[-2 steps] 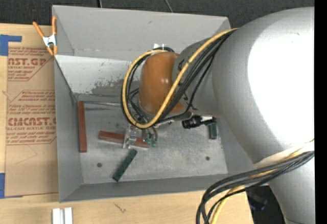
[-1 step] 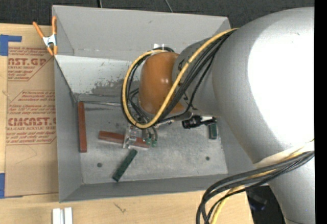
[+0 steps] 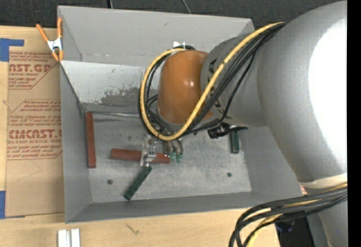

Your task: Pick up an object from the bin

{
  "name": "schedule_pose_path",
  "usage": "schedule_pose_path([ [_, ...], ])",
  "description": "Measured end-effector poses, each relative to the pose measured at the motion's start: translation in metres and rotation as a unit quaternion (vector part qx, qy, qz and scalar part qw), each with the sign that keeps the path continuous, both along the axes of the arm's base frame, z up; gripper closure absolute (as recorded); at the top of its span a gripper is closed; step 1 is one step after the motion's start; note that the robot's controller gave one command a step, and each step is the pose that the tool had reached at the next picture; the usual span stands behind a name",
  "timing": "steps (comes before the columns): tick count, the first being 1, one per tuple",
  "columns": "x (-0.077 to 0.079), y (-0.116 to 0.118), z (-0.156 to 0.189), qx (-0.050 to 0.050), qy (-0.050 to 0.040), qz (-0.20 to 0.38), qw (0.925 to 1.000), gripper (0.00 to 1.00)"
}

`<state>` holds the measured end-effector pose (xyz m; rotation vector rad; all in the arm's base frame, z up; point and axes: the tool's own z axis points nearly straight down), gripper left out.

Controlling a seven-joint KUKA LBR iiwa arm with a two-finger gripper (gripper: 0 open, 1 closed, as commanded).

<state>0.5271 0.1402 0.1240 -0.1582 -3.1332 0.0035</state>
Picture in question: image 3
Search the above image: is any grey metal bin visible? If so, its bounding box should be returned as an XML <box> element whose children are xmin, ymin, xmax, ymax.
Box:
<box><xmin>57</xmin><ymin>5</ymin><xmax>305</xmax><ymax>224</ymax></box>

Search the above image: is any red-brown flat block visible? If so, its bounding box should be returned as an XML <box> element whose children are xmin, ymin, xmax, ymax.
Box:
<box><xmin>109</xmin><ymin>148</ymin><xmax>171</xmax><ymax>165</ymax></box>
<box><xmin>85</xmin><ymin>111</ymin><xmax>98</xmax><ymax>169</ymax></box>

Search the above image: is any dark green flat block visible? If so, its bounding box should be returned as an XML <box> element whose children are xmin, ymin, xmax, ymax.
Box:
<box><xmin>122</xmin><ymin>165</ymin><xmax>153</xmax><ymax>201</ymax></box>
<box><xmin>229</xmin><ymin>129</ymin><xmax>241</xmax><ymax>155</ymax></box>

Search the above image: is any brown cardboard board red print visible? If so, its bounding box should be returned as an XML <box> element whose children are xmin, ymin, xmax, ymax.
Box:
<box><xmin>0</xmin><ymin>25</ymin><xmax>67</xmax><ymax>219</ymax></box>

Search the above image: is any black cylinder on white bracket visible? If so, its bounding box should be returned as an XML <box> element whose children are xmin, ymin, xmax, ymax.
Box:
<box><xmin>207</xmin><ymin>122</ymin><xmax>249</xmax><ymax>140</ymax></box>

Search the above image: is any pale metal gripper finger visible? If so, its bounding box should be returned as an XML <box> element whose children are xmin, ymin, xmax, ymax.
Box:
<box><xmin>144</xmin><ymin>133</ymin><xmax>157</xmax><ymax>147</ymax></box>
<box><xmin>139</xmin><ymin>145</ymin><xmax>157</xmax><ymax>168</ymax></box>

